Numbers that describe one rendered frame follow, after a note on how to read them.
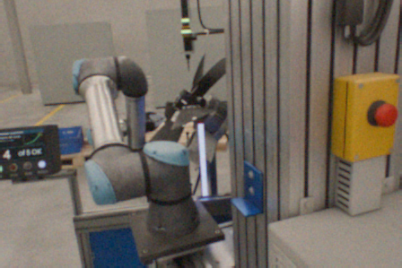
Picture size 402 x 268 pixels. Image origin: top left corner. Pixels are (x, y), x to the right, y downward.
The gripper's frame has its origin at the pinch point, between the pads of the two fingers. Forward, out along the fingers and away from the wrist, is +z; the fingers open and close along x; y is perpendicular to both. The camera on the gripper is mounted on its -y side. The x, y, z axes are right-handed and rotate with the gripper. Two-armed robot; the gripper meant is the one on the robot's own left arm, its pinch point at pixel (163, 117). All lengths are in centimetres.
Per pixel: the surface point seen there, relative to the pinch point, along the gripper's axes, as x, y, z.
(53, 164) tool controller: 7, 5, -50
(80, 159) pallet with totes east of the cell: 78, 284, 71
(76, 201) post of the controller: 25, 8, -43
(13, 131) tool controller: -8, 13, -58
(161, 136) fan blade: 13.0, 18.5, 10.6
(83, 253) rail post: 49, 12, -43
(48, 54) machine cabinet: -85, 724, 221
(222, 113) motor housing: 5.1, -3.9, 35.0
